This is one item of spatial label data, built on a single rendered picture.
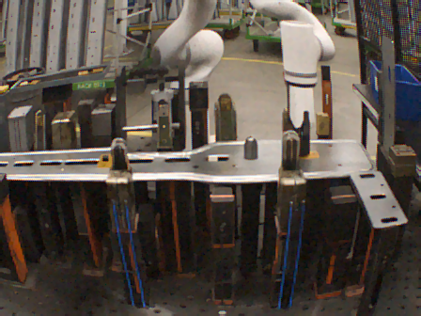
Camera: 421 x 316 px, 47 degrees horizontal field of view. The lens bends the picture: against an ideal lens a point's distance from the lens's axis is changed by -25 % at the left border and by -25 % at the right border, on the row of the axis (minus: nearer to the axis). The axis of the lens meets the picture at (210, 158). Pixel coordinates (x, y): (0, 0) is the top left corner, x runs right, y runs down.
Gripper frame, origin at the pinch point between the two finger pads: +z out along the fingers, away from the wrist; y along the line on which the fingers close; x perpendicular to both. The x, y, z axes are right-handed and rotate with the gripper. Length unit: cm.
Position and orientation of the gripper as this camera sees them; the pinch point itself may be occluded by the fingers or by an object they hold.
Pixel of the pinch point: (303, 143)
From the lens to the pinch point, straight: 142.4
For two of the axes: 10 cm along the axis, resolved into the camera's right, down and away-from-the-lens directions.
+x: 10.0, -0.3, 0.0
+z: 0.3, 9.3, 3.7
